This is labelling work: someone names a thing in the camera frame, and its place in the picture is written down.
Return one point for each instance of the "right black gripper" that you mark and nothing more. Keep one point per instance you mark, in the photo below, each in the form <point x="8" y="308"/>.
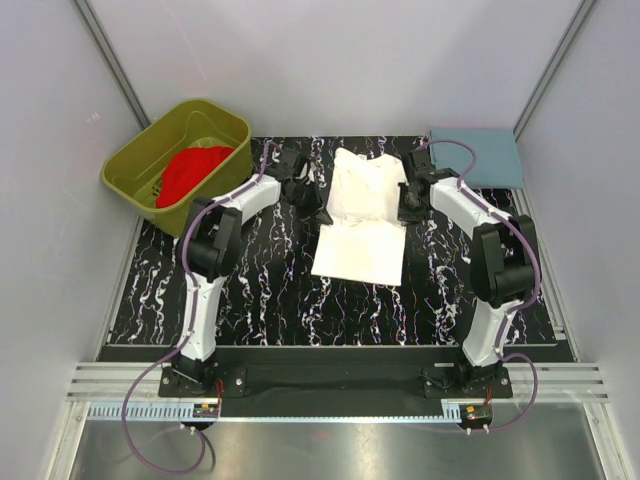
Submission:
<point x="405" y="216"/>

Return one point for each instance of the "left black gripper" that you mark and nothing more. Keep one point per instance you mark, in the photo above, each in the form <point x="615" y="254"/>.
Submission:
<point x="316" y="211"/>

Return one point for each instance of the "white printed t shirt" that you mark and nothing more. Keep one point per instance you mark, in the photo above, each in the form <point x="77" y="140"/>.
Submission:
<point x="365" y="241"/>

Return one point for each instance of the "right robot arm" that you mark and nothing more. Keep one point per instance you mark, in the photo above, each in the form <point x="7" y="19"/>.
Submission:
<point x="505" y="272"/>

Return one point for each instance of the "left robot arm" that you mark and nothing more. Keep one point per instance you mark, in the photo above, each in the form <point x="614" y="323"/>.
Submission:
<point x="210" y="248"/>

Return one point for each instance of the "folded blue t shirt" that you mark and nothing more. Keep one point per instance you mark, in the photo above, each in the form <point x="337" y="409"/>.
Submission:
<point x="498" y="163"/>

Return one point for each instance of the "olive green plastic basket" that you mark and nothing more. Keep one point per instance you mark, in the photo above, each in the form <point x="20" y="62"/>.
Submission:
<point x="136" y="172"/>

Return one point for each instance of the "red t shirt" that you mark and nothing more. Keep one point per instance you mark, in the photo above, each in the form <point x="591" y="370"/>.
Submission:
<point x="186" y="170"/>

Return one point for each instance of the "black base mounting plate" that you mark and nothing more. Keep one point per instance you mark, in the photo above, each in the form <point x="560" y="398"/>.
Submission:
<point x="236" y="372"/>

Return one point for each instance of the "slotted grey cable duct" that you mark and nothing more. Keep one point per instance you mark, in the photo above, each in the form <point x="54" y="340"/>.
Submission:
<point x="429" y="411"/>

